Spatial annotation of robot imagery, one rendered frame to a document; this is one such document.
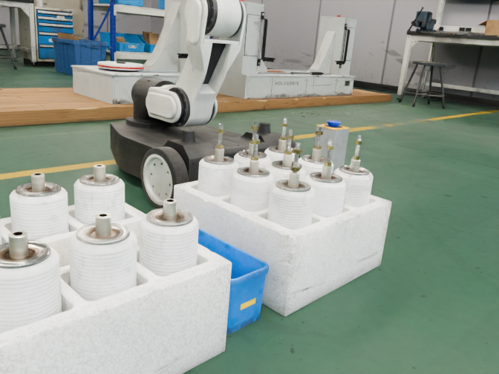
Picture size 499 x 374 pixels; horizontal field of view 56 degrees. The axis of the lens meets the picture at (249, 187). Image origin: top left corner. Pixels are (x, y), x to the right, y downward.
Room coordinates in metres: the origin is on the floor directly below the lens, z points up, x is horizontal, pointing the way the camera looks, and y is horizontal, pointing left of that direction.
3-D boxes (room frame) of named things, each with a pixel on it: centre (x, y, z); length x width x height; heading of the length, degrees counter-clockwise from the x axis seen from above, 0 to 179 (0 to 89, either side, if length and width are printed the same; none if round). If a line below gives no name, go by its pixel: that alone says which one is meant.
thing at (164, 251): (0.71, 0.13, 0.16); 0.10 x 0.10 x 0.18
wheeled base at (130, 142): (1.76, 0.26, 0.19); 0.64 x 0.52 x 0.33; 46
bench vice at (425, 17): (5.43, -1.73, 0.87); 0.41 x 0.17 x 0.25; 136
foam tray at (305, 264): (1.12, -0.09, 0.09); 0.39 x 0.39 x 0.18; 47
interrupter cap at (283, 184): (0.95, -0.09, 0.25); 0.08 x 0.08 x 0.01
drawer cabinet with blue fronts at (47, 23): (6.19, 2.72, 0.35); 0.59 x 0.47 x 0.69; 46
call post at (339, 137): (1.38, -0.23, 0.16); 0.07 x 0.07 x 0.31; 47
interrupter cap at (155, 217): (0.71, 0.13, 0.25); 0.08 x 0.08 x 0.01
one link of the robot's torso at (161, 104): (1.79, 0.28, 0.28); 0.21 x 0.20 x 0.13; 46
